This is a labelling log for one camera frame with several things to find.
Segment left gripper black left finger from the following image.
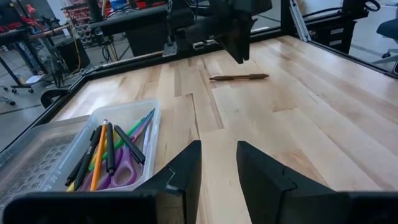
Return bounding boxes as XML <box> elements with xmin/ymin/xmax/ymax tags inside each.
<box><xmin>2</xmin><ymin>140</ymin><xmax>202</xmax><ymax>224</ymax></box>

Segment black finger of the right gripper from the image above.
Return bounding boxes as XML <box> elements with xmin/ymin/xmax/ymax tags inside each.
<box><xmin>239</xmin><ymin>17</ymin><xmax>253</xmax><ymax>62</ymax></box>
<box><xmin>223</xmin><ymin>30</ymin><xmax>243</xmax><ymax>65</ymax></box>

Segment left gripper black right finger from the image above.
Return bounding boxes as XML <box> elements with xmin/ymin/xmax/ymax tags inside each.
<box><xmin>236</xmin><ymin>141</ymin><xmax>398</xmax><ymax>224</ymax></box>

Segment brown pen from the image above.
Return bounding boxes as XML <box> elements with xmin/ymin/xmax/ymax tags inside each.
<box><xmin>208</xmin><ymin>73</ymin><xmax>271</xmax><ymax>82</ymax></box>

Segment purple scissors iridescent blades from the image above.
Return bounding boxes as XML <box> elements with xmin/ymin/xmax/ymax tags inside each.
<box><xmin>79</xmin><ymin>108</ymin><xmax>156</xmax><ymax>191</ymax></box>

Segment plain black pen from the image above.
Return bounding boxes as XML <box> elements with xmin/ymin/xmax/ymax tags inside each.
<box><xmin>64</xmin><ymin>129</ymin><xmax>96</xmax><ymax>187</ymax></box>
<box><xmin>106</xmin><ymin>122</ymin><xmax>116</xmax><ymax>177</ymax></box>
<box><xmin>113</xmin><ymin>124</ymin><xmax>146</xmax><ymax>166</ymax></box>

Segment green pen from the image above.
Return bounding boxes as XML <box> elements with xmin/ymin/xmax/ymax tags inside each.
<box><xmin>88</xmin><ymin>116</ymin><xmax>147</xmax><ymax>172</ymax></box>

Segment orange pencil with eraser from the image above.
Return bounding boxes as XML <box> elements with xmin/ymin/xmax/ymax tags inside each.
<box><xmin>89</xmin><ymin>119</ymin><xmax>109</xmax><ymax>192</ymax></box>

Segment clear plastic supply box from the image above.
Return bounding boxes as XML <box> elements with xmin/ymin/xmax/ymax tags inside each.
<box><xmin>39</xmin><ymin>98</ymin><xmax>162</xmax><ymax>192</ymax></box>

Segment dark equipment cart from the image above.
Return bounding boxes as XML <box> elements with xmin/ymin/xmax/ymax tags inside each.
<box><xmin>304</xmin><ymin>0</ymin><xmax>369</xmax><ymax>55</ymax></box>

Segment black desk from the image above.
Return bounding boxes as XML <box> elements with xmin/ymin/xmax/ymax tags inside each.
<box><xmin>88</xmin><ymin>4</ymin><xmax>175</xmax><ymax>57</ymax></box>

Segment blue office chair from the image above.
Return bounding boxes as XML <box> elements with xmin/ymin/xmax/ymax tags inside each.
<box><xmin>371</xmin><ymin>18</ymin><xmax>398</xmax><ymax>66</ymax></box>

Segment red parts bin rack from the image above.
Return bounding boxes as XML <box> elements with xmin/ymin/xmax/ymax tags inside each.
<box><xmin>60</xmin><ymin>1</ymin><xmax>105</xmax><ymax>47</ymax></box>

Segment silver aluminium extrusion post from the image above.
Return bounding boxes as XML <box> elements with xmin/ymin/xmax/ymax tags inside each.
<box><xmin>287</xmin><ymin>0</ymin><xmax>312</xmax><ymax>43</ymax></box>

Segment yellow cable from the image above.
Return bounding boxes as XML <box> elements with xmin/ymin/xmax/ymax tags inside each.
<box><xmin>70</xmin><ymin>37</ymin><xmax>82</xmax><ymax>77</ymax></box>

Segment black curved bracket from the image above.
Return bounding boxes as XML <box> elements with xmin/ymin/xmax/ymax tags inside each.
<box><xmin>40</xmin><ymin>88</ymin><xmax>70</xmax><ymax>109</ymax></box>

